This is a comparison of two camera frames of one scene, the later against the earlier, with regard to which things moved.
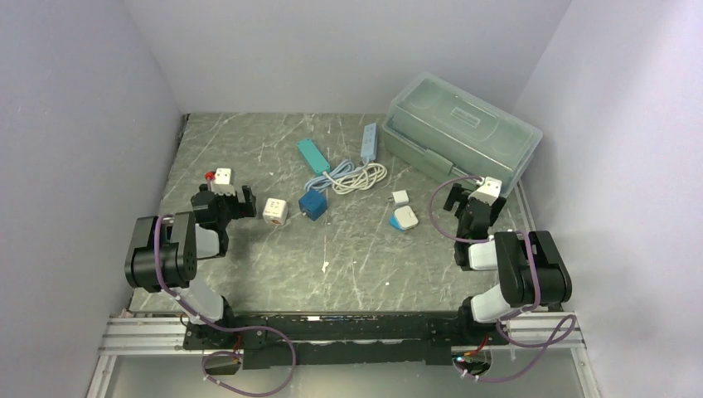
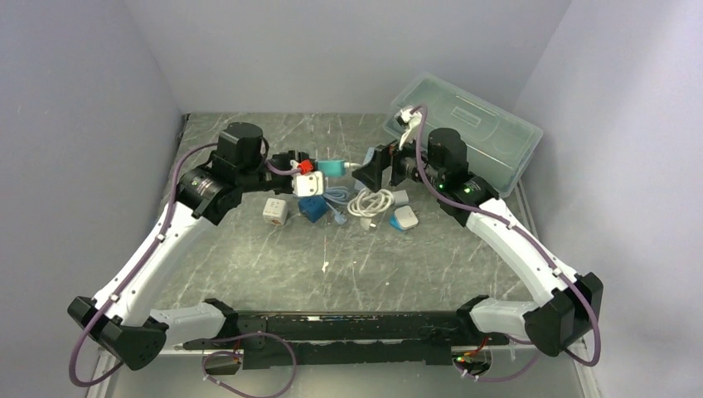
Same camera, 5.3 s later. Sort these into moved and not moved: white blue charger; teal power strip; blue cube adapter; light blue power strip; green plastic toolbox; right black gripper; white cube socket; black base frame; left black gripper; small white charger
Moved: teal power strip; left black gripper; right black gripper; light blue power strip
Not moved: blue cube adapter; green plastic toolbox; white blue charger; white cube socket; small white charger; black base frame
